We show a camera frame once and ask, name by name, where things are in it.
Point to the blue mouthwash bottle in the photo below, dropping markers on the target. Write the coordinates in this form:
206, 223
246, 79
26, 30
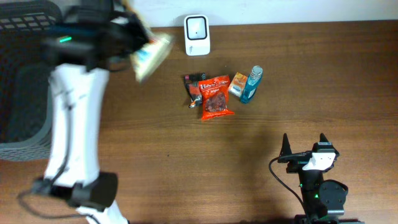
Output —
252, 83

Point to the white barcode scanner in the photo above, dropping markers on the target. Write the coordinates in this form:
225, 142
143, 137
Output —
197, 35

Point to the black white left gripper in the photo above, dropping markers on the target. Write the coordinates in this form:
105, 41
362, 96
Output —
130, 34

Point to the black snack packet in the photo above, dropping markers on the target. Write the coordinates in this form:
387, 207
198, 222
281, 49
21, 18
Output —
192, 86

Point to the beige chips bag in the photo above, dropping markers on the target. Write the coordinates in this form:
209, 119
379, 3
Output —
147, 59

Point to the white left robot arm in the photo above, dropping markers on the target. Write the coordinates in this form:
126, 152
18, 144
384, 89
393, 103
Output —
73, 172

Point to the small orange tissue box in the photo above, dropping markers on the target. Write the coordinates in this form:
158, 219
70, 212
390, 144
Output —
237, 85

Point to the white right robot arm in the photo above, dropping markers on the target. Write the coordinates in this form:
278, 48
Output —
322, 200

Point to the dark grey plastic basket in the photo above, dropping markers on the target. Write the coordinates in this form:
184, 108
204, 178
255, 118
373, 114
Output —
26, 104

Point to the orange red snack bag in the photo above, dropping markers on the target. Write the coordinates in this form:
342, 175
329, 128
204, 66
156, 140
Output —
215, 96

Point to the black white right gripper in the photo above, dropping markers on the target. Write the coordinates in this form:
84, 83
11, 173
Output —
299, 158

